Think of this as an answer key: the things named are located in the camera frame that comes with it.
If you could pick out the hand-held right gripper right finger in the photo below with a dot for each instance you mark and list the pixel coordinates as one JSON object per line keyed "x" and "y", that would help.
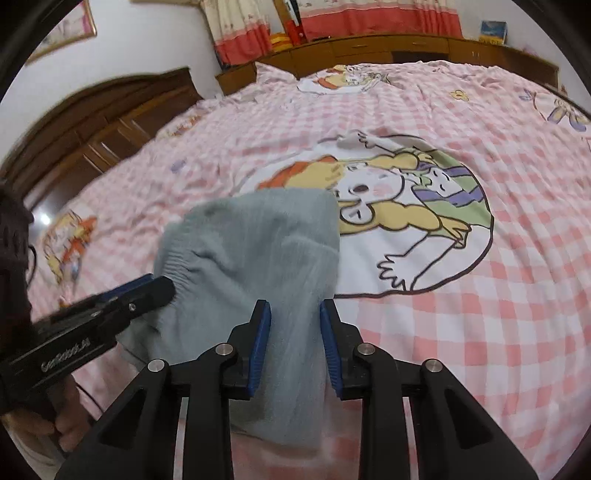
{"x": 330, "y": 350}

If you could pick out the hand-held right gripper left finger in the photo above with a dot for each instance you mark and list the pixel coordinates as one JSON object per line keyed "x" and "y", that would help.
{"x": 258, "y": 350}

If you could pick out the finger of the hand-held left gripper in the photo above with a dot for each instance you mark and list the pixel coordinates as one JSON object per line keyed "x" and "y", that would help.
{"x": 147, "y": 295}
{"x": 129, "y": 286}

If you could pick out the grey pants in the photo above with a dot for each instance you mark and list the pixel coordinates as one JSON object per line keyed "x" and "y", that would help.
{"x": 258, "y": 249}

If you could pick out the person's left hand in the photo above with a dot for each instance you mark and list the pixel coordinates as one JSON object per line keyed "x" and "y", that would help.
{"x": 74, "y": 420}

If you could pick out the pink checked cartoon bed sheet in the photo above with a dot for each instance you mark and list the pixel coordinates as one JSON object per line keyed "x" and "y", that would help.
{"x": 461, "y": 323}

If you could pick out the brown wooden wardrobe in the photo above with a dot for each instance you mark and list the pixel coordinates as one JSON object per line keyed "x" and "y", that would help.
{"x": 92, "y": 129}

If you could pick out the pink checked pillow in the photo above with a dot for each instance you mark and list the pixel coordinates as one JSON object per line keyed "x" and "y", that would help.
{"x": 274, "y": 74}

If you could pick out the narrow pink printed curtain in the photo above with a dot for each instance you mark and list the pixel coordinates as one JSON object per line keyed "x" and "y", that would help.
{"x": 238, "y": 32}

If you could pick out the yellow object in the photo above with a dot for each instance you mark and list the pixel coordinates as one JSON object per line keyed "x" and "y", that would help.
{"x": 280, "y": 41}

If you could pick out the red upright object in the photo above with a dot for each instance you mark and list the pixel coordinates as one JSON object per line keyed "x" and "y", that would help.
{"x": 293, "y": 27}

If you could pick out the wooden headboard cabinet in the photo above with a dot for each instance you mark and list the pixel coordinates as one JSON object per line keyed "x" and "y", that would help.
{"x": 369, "y": 48}

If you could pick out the wide pink printed curtain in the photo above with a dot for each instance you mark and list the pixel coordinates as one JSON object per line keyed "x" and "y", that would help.
{"x": 378, "y": 21}

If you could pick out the blue book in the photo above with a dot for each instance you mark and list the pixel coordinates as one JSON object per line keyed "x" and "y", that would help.
{"x": 492, "y": 32}

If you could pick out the framed wall picture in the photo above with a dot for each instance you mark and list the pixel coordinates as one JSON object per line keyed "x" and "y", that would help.
{"x": 69, "y": 27}

